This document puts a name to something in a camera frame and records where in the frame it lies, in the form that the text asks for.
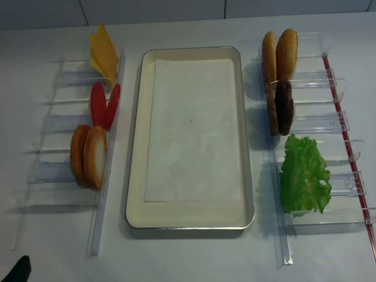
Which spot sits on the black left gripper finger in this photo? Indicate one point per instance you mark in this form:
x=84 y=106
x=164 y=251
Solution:
x=20 y=271

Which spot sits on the bun slice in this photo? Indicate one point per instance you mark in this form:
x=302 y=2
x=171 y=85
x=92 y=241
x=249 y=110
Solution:
x=94 y=156
x=76 y=155

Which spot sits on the left red tomato slice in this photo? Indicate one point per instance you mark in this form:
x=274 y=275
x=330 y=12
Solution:
x=97 y=104

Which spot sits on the red tomato slice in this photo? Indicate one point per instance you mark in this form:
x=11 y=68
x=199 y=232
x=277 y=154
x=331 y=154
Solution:
x=97 y=104
x=112 y=106

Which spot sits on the right red tomato slice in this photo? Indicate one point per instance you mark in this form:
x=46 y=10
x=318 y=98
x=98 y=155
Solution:
x=112 y=106

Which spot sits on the yellow cheese slice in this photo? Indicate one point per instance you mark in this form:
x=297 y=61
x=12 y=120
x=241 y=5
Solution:
x=93 y=62

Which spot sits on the orange cheese slice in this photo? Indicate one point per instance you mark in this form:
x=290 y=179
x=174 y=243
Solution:
x=105 y=55

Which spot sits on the green lettuce leaf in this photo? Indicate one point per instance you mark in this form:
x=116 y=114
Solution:
x=304 y=177

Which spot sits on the left brown meat patty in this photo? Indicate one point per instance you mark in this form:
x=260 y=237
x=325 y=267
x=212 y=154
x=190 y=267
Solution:
x=271 y=108

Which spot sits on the right dark meat patty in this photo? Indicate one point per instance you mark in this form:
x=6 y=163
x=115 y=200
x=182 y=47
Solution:
x=284 y=106

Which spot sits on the left clear acrylic rack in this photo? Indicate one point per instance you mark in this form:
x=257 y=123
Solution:
x=50 y=184

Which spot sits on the clear acrylic rack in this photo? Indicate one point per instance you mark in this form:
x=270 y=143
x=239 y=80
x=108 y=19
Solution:
x=317 y=94
x=50 y=184

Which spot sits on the cream metal tray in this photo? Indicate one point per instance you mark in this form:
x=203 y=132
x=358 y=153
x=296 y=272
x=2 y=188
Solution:
x=222 y=215

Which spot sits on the white paper liner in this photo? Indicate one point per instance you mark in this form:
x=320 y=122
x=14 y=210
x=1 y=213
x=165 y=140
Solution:
x=194 y=140

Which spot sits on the right clear acrylic rack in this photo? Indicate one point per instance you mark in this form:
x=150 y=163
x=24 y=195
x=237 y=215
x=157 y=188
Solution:
x=317 y=94

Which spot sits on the left top bun half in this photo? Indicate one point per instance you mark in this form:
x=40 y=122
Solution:
x=268 y=57

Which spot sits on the bun half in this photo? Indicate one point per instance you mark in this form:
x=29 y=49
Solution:
x=286 y=54
x=268 y=57

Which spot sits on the right top bun half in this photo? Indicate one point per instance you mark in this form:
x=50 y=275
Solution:
x=286 y=54

